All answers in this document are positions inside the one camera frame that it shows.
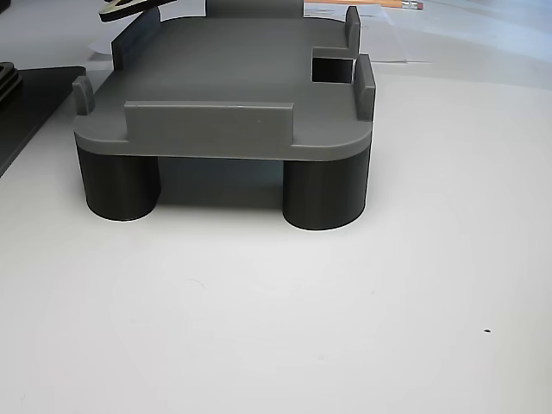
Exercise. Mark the grey 3D-printed holder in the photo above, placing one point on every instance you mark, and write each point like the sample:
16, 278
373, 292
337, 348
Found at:
224, 86

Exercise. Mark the yellow pencil with pink eraser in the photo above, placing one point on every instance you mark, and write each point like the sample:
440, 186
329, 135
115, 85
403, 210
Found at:
407, 4

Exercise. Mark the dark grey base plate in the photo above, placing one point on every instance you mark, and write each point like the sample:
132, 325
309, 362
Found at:
30, 108

